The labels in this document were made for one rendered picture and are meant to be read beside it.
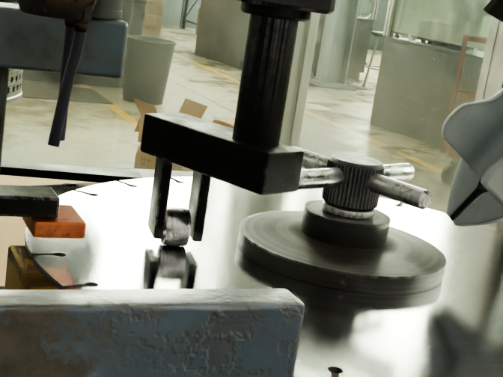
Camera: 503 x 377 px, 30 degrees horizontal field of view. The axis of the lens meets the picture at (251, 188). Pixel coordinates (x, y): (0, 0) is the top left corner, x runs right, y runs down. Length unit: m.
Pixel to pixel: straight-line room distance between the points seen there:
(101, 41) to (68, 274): 0.25
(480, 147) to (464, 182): 0.02
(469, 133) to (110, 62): 0.26
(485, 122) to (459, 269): 0.08
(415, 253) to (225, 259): 0.10
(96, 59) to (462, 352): 0.34
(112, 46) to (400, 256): 0.26
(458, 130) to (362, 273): 0.09
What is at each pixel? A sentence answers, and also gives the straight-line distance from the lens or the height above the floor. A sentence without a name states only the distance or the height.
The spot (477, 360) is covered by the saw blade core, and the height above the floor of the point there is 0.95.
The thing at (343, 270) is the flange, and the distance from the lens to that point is 0.45.
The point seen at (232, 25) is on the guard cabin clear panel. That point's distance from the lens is 1.61.
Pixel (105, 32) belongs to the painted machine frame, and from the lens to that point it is 0.64.
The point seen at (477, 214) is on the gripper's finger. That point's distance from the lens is 0.52.
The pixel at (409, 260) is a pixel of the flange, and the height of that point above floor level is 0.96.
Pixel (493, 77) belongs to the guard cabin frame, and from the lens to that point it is 1.12.
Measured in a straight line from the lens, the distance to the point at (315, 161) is 0.51.
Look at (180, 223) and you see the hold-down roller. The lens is 0.47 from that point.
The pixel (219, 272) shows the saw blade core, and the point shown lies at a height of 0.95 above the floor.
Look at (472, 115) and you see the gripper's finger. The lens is 0.49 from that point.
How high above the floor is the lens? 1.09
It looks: 13 degrees down
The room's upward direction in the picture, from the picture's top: 9 degrees clockwise
